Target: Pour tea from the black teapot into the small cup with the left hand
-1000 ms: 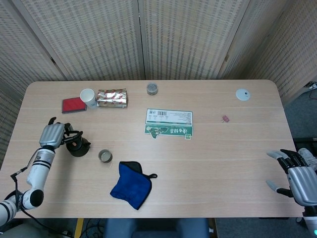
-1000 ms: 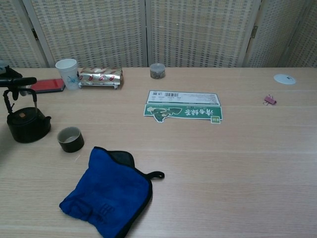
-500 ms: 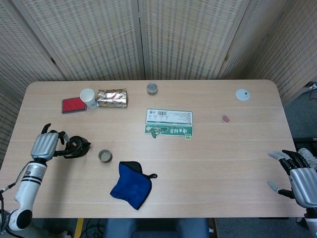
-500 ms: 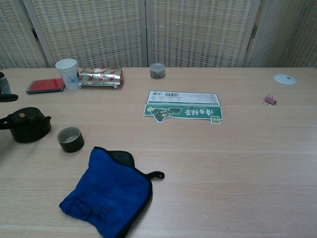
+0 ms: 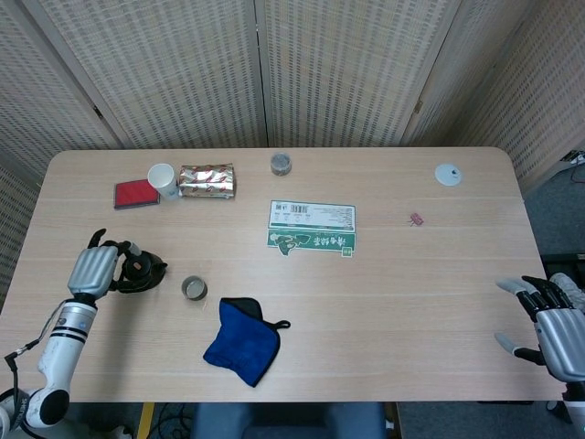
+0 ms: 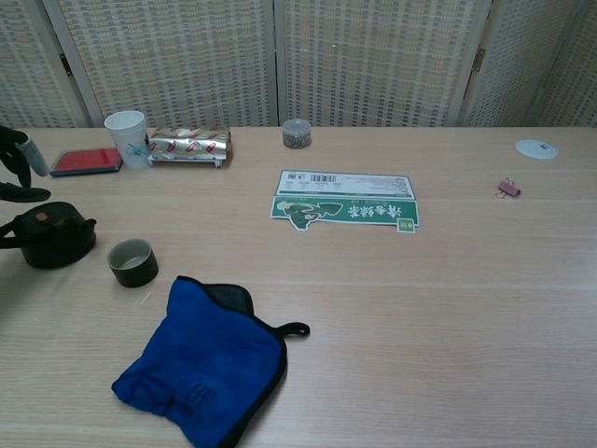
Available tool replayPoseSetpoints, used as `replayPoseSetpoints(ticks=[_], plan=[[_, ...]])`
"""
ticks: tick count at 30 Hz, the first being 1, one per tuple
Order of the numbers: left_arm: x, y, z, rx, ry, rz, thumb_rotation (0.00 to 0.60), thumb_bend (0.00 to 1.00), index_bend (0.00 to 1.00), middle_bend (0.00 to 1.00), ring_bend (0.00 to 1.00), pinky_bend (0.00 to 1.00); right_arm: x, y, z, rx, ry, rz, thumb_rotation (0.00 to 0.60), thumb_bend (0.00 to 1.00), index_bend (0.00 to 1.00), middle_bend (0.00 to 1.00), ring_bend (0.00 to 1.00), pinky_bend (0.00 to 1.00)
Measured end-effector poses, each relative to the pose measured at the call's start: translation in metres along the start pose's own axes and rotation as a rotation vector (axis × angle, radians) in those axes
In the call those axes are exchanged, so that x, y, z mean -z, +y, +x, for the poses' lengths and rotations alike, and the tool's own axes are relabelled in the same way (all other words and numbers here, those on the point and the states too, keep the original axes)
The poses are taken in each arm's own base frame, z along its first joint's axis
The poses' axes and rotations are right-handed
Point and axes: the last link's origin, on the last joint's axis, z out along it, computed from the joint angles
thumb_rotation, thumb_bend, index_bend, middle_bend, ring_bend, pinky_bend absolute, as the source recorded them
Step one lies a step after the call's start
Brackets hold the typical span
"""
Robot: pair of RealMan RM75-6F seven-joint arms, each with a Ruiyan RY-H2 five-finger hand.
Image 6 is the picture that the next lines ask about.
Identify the gold foil tea package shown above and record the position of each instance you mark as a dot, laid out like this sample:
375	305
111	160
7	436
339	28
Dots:
191	144

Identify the metal screen hinge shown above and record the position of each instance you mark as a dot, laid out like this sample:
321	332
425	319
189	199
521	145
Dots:
478	60
65	64

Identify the woven wooden folding screen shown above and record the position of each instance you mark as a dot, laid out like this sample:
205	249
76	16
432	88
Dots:
186	60

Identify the blue cloth with black trim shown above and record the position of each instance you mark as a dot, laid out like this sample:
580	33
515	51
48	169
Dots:
205	373

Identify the white round lid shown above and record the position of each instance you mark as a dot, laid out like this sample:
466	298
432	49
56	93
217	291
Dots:
535	149

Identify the small round clear jar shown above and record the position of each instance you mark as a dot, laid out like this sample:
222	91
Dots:
297	134

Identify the small dark teacup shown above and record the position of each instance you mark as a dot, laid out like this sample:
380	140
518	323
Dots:
135	270

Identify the red ink pad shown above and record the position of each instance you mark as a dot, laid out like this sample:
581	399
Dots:
86	161

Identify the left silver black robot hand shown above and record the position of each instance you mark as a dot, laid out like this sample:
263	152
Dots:
18	154

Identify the green white paper package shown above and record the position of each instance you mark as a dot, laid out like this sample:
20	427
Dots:
345	205

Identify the pink binder clip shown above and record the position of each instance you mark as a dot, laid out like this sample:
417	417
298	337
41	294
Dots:
509	189

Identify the white paper cup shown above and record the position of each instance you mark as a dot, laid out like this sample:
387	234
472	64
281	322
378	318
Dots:
128	140

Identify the small black teapot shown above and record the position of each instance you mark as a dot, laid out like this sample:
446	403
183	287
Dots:
56	242

